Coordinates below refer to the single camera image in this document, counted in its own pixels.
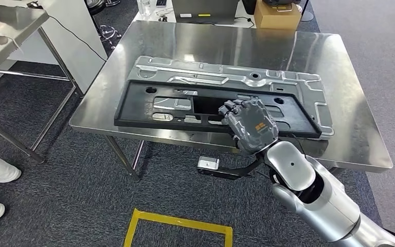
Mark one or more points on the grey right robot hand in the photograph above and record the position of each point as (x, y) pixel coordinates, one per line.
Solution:
(255, 129)

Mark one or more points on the black plastic panel part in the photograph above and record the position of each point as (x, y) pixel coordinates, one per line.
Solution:
(132, 109)

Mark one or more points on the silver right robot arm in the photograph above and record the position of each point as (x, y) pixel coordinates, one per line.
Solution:
(320, 204)

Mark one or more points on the stainless steel workbench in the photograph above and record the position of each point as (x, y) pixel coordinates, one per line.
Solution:
(201, 44)

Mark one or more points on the silver stamped metal panel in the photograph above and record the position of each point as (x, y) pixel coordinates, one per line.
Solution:
(218, 73)

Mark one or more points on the brown cardboard box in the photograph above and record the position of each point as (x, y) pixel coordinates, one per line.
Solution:
(276, 18)

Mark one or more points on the black desk object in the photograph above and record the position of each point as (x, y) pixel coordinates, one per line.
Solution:
(248, 5)

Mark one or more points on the grey monitor stand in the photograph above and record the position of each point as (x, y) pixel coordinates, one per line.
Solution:
(306, 13)

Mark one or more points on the black device on box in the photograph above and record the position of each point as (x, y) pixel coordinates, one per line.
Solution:
(281, 2)

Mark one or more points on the grey laptop with stickers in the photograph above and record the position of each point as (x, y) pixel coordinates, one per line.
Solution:
(204, 8)

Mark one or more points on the white desk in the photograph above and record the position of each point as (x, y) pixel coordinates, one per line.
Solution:
(149, 18)

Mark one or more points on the black phone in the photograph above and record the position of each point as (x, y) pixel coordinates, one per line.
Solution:
(161, 2)

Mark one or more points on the clear glass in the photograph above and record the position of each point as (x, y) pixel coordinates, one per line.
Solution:
(145, 6)

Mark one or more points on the black office chair base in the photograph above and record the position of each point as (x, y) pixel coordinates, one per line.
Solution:
(109, 34)

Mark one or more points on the white cabinet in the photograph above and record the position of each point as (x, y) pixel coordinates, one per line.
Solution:
(71, 27)

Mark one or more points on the stainless steel side table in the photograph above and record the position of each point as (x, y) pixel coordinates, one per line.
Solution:
(13, 20)

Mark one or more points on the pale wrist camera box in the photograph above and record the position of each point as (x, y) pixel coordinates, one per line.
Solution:
(208, 163)

